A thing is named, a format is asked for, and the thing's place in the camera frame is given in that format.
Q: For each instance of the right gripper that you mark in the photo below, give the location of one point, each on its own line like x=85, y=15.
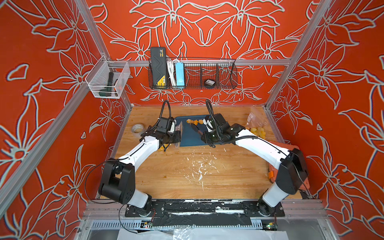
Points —
x=205, y=137

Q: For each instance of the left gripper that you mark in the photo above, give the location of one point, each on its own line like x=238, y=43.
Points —
x=177, y=139

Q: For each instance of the black metal tongs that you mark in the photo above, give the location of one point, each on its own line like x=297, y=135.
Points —
x=197, y=129

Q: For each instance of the clear resealable bag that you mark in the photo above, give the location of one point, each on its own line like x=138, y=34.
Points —
x=259, y=132
x=257, y=118

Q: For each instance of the clear bag with yellow toys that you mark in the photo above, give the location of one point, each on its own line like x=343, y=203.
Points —
x=174, y=127

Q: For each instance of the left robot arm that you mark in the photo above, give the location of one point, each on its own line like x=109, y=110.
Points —
x=118, y=181

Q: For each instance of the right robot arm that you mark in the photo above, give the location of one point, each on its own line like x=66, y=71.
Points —
x=292, y=170

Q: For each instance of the blue plastic tray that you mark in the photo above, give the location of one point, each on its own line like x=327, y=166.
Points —
x=190, y=137

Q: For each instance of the clear tape roll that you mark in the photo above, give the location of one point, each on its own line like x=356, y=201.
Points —
x=138, y=129

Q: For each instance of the light blue box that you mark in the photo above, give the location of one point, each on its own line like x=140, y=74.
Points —
x=180, y=74

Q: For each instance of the black box with yellow label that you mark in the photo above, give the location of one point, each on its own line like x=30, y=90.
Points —
x=159, y=67

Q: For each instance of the clear acrylic bin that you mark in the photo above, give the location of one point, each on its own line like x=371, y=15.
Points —
x=98, y=77

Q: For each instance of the black wire basket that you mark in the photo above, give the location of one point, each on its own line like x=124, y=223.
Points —
x=197, y=70

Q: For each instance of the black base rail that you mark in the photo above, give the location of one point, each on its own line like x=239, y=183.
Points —
x=229, y=214

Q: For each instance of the dark green screwdriver handle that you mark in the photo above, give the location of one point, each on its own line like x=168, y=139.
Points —
x=108, y=89

